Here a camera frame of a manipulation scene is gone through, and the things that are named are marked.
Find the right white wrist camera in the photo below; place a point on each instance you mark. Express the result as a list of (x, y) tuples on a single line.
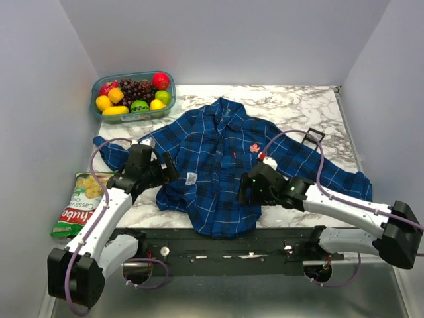
[(263, 158)]

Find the blue plaid shirt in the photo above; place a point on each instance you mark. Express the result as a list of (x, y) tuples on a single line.
[(210, 148)]

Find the black front mounting rail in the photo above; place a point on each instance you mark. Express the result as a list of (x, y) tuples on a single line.
[(262, 251)]

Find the red apple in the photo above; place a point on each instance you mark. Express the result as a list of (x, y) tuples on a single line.
[(160, 81)]

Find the pink dragon fruit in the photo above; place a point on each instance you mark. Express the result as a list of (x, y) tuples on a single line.
[(107, 87)]

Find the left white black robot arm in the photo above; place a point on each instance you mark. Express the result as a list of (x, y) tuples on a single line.
[(78, 272)]

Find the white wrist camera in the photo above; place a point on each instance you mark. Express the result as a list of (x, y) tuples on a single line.
[(151, 143), (263, 158)]

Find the yellow lemon left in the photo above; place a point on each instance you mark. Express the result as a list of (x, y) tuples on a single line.
[(103, 102)]

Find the yellow lemon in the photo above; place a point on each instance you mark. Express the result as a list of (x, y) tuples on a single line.
[(157, 104), (103, 102)]

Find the yellow lemon right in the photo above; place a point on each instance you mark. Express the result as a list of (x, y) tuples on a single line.
[(157, 104)]

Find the yellow mango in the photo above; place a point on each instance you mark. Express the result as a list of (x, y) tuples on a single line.
[(115, 110)]

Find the purple grape bunch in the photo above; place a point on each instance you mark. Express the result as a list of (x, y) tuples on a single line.
[(136, 90)]

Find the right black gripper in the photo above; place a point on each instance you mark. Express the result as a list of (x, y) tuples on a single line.
[(246, 181)]

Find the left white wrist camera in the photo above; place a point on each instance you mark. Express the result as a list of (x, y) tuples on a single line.
[(151, 143)]

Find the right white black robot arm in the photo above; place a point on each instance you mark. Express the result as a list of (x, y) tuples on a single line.
[(391, 232)]

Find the clear teal fruit container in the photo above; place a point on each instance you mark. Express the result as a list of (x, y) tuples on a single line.
[(138, 76)]

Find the green red snack bag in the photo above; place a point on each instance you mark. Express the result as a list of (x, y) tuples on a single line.
[(85, 199)]

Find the orange fruit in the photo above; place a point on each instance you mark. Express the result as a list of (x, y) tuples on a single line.
[(115, 95)]

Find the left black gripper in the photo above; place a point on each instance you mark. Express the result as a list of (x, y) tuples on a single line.
[(170, 171)]

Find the green lime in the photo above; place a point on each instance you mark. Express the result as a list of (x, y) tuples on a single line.
[(164, 96)]

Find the brooch box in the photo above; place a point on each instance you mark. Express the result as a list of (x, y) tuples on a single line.
[(312, 136)]

